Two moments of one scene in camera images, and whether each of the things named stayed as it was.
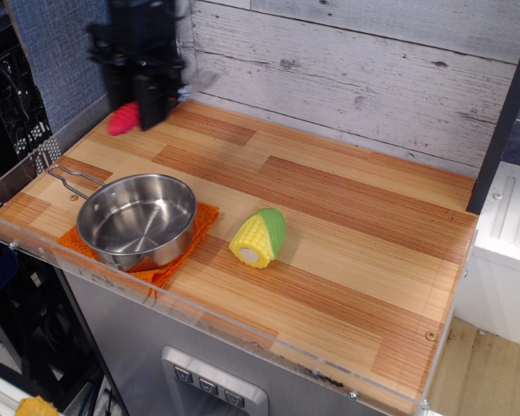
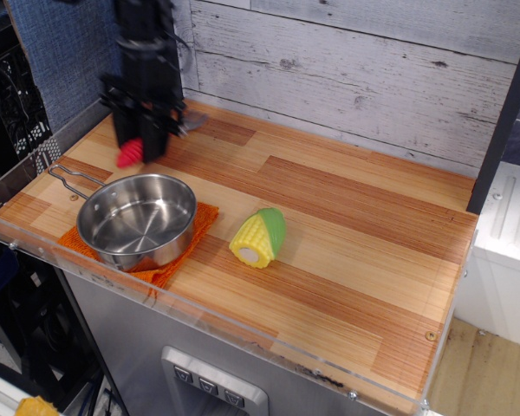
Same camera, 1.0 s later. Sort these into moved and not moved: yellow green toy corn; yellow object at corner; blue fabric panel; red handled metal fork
Moved: red handled metal fork
Not moved: yellow green toy corn; blue fabric panel; yellow object at corner
